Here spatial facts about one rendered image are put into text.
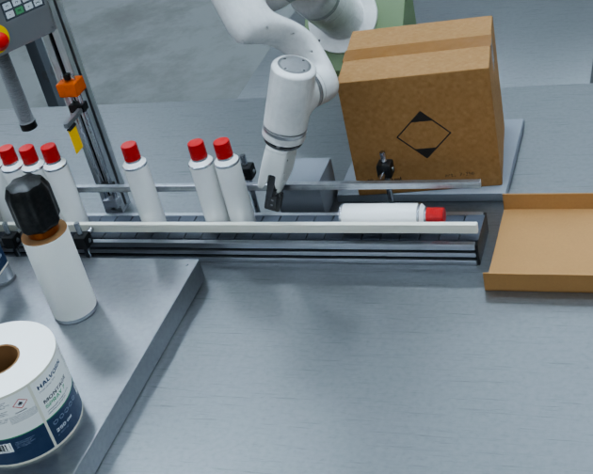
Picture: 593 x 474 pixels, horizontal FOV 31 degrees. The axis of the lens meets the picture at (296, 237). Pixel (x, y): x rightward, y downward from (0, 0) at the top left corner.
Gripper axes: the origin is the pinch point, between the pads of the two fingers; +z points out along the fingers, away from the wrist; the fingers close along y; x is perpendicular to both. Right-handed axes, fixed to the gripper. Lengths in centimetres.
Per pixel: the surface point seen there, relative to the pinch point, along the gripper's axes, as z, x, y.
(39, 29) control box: -18, -55, -9
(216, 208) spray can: 4.6, -11.0, 1.9
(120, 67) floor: 152, -143, -258
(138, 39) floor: 154, -146, -289
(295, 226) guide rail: 1.4, 5.9, 4.2
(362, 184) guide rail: -7.5, 16.5, -3.1
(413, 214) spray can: -7.7, 27.8, 1.9
